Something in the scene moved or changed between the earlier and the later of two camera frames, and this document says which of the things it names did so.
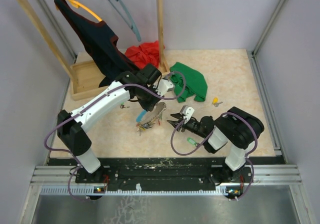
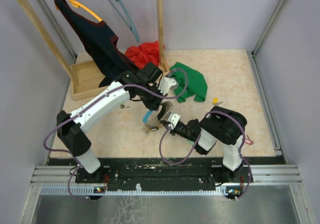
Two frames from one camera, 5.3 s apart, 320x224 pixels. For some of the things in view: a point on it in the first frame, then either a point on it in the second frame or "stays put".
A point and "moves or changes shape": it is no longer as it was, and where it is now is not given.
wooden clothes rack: x=83 y=75 stays put
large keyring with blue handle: x=145 y=119 moves or changes shape
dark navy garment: x=100 y=39 stays put
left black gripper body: x=148 y=99 stays put
